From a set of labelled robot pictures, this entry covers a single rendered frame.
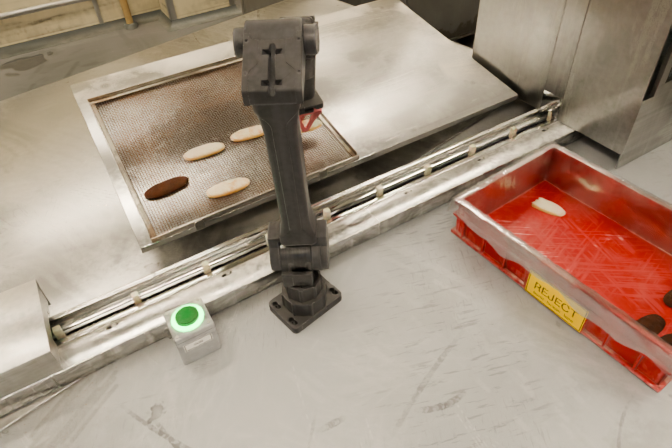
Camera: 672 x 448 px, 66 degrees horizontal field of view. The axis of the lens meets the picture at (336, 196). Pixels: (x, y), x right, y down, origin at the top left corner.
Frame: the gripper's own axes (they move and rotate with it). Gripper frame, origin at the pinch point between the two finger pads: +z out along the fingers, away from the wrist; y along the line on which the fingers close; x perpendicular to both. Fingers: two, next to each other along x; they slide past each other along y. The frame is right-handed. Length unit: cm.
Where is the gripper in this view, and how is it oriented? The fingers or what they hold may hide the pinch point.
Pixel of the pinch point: (302, 123)
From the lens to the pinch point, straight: 124.9
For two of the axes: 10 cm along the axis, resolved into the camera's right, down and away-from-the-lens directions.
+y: -3.8, -7.0, 6.0
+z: -0.5, 6.6, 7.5
